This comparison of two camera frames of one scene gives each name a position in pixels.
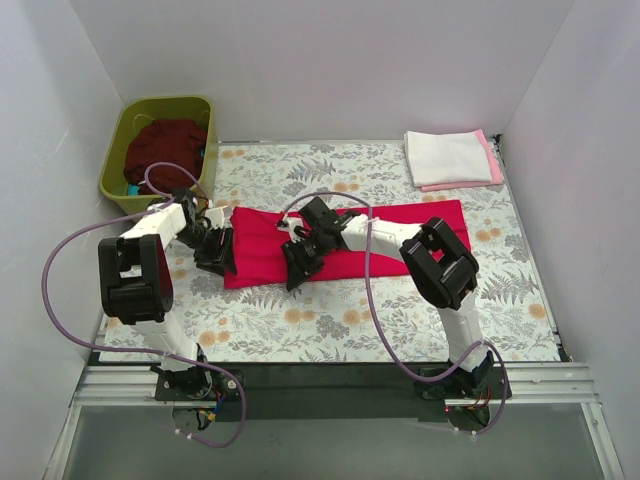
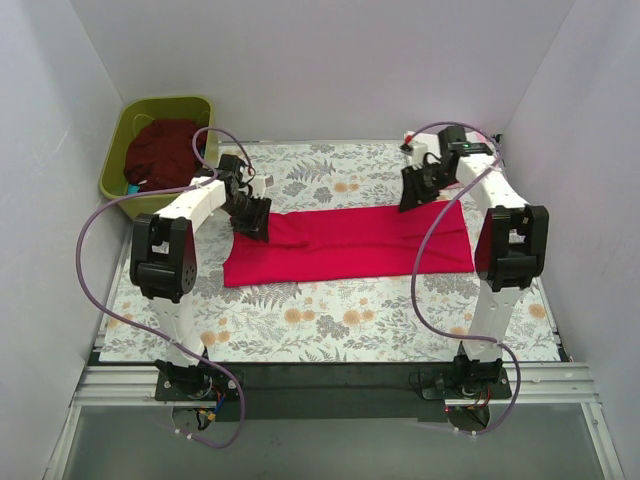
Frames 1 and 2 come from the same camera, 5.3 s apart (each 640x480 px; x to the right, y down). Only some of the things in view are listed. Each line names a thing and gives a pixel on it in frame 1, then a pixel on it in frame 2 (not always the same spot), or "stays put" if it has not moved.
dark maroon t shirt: (174, 141) stays put
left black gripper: (215, 248) to (250, 210)
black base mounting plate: (331, 391) stays put
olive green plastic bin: (197, 109) stays put
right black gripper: (304, 258) to (420, 179)
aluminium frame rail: (520, 384) stays put
